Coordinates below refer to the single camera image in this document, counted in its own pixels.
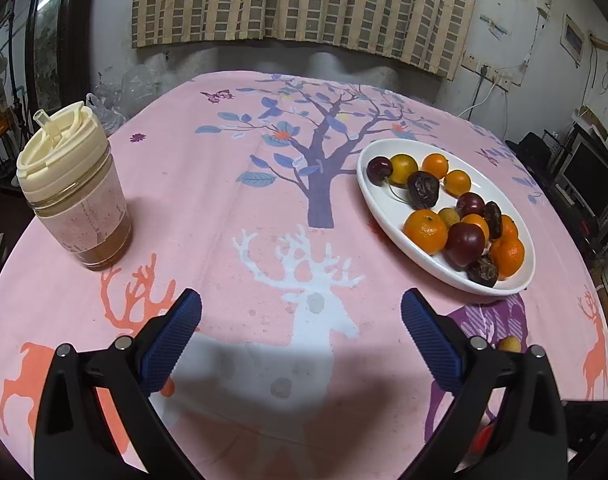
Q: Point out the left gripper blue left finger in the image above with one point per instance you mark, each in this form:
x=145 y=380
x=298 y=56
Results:
x=72 y=437

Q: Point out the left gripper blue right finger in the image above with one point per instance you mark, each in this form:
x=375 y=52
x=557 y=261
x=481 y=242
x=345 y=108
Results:
x=529 y=436

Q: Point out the mandarin orange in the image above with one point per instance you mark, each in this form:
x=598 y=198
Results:
x=507 y=254
x=509 y=228
x=427 y=230

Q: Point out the small red cherry tomato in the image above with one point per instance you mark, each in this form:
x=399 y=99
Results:
x=481 y=439

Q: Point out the dark dried date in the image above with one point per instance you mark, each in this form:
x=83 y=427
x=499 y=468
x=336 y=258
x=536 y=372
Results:
x=483 y=271

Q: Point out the dark red plum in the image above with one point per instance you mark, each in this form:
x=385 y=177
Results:
x=465 y=243

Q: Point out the small yellow longan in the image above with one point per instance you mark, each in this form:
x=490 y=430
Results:
x=449 y=216

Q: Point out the dark plum near right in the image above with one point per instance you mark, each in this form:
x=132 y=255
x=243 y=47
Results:
x=469 y=203

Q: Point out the black tv stand with monitor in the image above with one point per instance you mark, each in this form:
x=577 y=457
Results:
x=574 y=178

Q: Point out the small orange kumquat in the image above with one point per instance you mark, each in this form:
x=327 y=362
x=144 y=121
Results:
x=456 y=183

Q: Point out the dark wrinkled passion fruit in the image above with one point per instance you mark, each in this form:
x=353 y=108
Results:
x=423 y=189

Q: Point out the cream lid tumbler cup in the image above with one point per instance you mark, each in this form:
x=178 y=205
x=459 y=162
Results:
x=67 y=174

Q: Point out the far right small mandarin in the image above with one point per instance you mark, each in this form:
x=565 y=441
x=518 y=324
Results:
x=436 y=164

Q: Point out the yellow orange fruit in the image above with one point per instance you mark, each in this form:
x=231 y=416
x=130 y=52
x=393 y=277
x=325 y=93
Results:
x=403 y=167

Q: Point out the pink deer print tablecloth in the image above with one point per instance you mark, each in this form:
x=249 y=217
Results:
x=242 y=186

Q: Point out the front dark cherry with stem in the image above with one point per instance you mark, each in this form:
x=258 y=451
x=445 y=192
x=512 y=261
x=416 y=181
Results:
x=379 y=170

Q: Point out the clear plastic bag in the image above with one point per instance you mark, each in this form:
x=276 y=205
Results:
x=115 y=104

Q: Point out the dark framed picture cabinet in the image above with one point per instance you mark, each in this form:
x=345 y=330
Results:
x=57 y=53

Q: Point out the striped beige curtain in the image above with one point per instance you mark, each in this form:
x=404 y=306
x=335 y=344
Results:
x=425 y=34

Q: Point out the wall power strip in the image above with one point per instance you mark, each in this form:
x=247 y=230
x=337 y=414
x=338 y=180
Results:
x=500 y=77

